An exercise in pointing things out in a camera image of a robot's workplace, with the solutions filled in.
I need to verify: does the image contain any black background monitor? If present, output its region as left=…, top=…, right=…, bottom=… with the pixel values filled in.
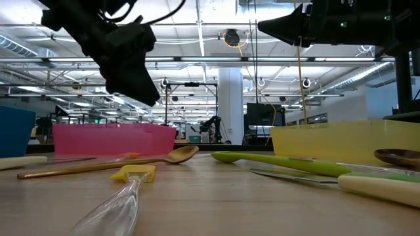
left=245, top=102, right=286, bottom=127

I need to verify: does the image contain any cream-handled table knife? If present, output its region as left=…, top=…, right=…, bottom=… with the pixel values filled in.
left=249, top=168, right=420, bottom=209
left=0, top=155, right=96, bottom=172

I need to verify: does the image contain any yellow plastic bin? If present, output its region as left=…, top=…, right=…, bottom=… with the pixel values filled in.
left=270, top=119, right=420, bottom=167

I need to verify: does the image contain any yellow spatula clear handle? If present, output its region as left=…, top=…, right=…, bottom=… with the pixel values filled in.
left=68, top=164, right=157, bottom=236

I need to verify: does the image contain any green plastic spoon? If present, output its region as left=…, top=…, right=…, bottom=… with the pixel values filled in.
left=211, top=151, right=352, bottom=178

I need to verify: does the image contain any yellow hanging power cable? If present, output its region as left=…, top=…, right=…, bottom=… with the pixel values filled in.
left=296, top=45, right=309, bottom=126

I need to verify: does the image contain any white building column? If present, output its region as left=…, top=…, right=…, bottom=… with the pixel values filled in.
left=217, top=67, right=244, bottom=146

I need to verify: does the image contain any orange-handled utensil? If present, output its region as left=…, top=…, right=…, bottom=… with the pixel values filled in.
left=70, top=151, right=142, bottom=164

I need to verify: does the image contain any ceiling light strip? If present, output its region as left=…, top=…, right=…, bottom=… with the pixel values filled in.
left=0, top=56, right=396, bottom=64

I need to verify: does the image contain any ceiling air duct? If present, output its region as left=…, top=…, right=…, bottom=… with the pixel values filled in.
left=0, top=32, right=60, bottom=68

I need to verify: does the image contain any green spatula clear handle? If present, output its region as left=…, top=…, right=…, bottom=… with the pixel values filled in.
left=343, top=172, right=420, bottom=184

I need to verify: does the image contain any wooden spoon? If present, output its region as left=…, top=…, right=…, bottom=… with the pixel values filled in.
left=16, top=145, right=200, bottom=180

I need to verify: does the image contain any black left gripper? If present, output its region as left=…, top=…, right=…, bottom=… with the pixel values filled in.
left=81, top=15, right=161, bottom=108

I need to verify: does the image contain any ceiling cable reel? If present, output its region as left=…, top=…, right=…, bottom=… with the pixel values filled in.
left=224, top=28, right=241, bottom=47

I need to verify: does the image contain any background black rig frame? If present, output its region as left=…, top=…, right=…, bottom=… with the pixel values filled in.
left=165, top=81, right=219, bottom=126

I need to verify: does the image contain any blue plastic bin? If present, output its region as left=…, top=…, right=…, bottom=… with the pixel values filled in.
left=0, top=105, right=37, bottom=159

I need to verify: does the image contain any pink plastic bin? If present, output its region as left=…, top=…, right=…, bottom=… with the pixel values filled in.
left=51, top=123, right=177, bottom=157

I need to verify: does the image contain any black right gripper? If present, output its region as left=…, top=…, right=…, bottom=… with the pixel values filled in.
left=257, top=0, right=394, bottom=49

